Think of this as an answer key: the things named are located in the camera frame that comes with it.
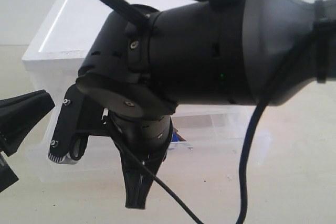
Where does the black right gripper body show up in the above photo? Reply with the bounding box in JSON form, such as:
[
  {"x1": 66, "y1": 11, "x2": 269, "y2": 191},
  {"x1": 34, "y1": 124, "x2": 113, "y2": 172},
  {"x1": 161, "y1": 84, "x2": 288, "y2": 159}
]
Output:
[{"x1": 81, "y1": 111, "x2": 174, "y2": 166}]

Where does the key bunch with blue fob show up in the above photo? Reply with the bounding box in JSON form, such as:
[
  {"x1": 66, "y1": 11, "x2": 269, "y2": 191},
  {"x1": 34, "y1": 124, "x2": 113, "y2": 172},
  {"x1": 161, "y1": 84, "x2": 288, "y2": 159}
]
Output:
[{"x1": 168, "y1": 128, "x2": 193, "y2": 151}]

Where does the wide clear drawer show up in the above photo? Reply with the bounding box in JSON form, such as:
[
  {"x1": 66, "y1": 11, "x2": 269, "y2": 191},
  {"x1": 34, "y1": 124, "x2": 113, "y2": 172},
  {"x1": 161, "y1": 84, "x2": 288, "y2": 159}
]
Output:
[{"x1": 26, "y1": 126, "x2": 272, "y2": 184}]

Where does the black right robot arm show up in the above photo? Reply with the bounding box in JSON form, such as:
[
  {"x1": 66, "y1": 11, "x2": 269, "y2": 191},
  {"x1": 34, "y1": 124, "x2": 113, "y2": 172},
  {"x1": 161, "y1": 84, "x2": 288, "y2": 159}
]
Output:
[{"x1": 76, "y1": 0, "x2": 335, "y2": 209}]

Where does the white translucent drawer cabinet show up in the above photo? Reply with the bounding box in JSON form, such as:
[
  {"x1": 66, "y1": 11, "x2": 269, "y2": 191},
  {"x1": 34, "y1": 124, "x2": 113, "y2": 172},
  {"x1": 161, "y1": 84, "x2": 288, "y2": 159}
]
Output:
[{"x1": 22, "y1": 0, "x2": 272, "y2": 184}]

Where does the thin black camera cable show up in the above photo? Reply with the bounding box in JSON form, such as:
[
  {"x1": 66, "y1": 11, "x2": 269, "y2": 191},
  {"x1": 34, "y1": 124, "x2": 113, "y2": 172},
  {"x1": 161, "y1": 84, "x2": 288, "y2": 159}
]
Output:
[{"x1": 102, "y1": 37, "x2": 321, "y2": 224}]

